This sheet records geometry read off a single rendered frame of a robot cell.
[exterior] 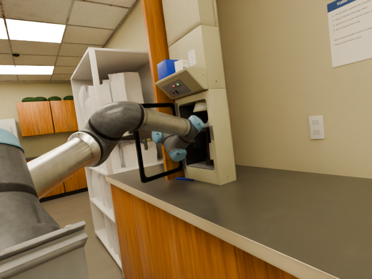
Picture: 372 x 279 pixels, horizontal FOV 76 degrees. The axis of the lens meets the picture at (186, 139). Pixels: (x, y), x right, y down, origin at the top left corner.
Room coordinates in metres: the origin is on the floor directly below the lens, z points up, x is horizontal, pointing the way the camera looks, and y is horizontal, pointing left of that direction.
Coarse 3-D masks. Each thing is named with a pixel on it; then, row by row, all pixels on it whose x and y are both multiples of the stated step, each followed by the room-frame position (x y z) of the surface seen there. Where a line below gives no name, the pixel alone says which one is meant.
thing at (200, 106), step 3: (198, 102) 1.27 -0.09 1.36; (201, 102) 1.25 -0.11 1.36; (204, 102) 1.24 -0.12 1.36; (195, 105) 1.29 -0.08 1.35; (198, 105) 1.26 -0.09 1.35; (201, 105) 1.25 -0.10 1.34; (204, 105) 1.24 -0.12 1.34; (195, 108) 1.27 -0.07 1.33; (198, 108) 1.25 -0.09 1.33; (201, 108) 1.24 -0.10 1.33; (204, 108) 1.23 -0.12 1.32; (195, 111) 1.27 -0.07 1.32; (198, 111) 1.37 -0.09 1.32; (201, 111) 1.39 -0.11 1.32; (204, 111) 1.39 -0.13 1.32
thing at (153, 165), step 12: (156, 108) 1.29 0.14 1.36; (168, 108) 1.35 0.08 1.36; (144, 132) 1.21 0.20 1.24; (156, 144) 1.26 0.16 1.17; (144, 156) 1.20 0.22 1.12; (156, 156) 1.25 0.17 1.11; (168, 156) 1.32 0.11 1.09; (144, 168) 1.19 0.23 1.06; (156, 168) 1.24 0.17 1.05; (168, 168) 1.31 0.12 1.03
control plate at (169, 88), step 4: (180, 80) 1.18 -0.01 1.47; (168, 84) 1.27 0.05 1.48; (172, 84) 1.25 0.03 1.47; (176, 84) 1.23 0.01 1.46; (180, 84) 1.20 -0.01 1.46; (184, 84) 1.19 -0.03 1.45; (164, 88) 1.32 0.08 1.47; (168, 88) 1.30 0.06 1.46; (172, 88) 1.28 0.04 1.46; (176, 88) 1.26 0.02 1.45; (180, 88) 1.23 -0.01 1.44; (184, 88) 1.21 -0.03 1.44; (168, 92) 1.34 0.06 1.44; (172, 92) 1.32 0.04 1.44; (176, 92) 1.30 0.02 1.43; (180, 92) 1.27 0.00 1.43; (184, 92) 1.25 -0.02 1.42; (172, 96) 1.35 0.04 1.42
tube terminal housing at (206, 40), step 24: (168, 48) 1.40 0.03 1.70; (192, 48) 1.21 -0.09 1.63; (216, 48) 1.19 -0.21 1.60; (216, 72) 1.18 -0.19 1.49; (192, 96) 1.26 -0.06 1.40; (216, 96) 1.17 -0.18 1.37; (216, 120) 1.16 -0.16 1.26; (216, 144) 1.15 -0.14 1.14; (192, 168) 1.33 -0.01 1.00; (216, 168) 1.15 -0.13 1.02
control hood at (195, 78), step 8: (176, 72) 1.15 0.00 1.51; (184, 72) 1.10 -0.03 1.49; (192, 72) 1.10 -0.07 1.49; (200, 72) 1.12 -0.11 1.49; (160, 80) 1.29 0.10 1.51; (168, 80) 1.24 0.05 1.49; (176, 80) 1.20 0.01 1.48; (184, 80) 1.16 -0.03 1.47; (192, 80) 1.12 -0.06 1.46; (200, 80) 1.12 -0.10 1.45; (160, 88) 1.35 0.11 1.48; (192, 88) 1.18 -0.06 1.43; (200, 88) 1.14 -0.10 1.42; (168, 96) 1.38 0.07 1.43; (176, 96) 1.33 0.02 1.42
